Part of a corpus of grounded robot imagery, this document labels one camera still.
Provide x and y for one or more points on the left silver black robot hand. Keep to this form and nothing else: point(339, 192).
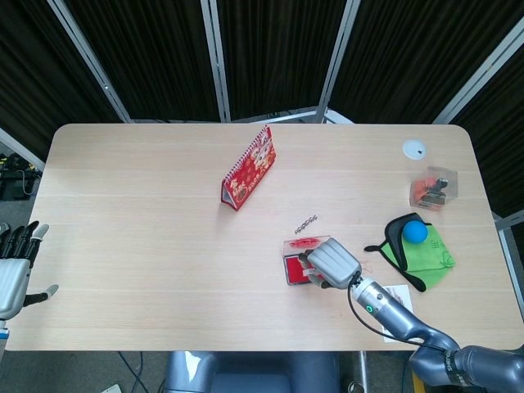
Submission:
point(14, 274)

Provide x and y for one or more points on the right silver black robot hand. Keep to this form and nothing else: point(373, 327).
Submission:
point(333, 264)

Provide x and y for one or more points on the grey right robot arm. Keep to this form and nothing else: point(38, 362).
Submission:
point(393, 309)

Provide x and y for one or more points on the red ink pad clear lid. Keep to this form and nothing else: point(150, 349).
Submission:
point(292, 270)

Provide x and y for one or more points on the black eye mask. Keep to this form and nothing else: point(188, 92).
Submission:
point(395, 235)

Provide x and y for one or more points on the white illustrated postcard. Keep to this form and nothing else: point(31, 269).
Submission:
point(401, 294)

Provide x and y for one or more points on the blue ball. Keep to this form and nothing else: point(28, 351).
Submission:
point(415, 234)

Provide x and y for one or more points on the green cloth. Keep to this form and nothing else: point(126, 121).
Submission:
point(430, 258)

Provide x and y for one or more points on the black yellow equipment pile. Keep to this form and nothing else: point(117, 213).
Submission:
point(16, 176)

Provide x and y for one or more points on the metal table leg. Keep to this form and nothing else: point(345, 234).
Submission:
point(363, 370)

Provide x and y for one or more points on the red desk calendar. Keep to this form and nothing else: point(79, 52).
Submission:
point(251, 172)

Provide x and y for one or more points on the clear box of binder clips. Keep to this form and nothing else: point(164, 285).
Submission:
point(434, 190)

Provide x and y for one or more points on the white round grommet cap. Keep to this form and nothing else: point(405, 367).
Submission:
point(412, 149)

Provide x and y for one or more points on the grey metal screen post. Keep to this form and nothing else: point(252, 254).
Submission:
point(18, 145)
point(505, 221)
point(88, 55)
point(337, 57)
point(479, 69)
point(217, 61)

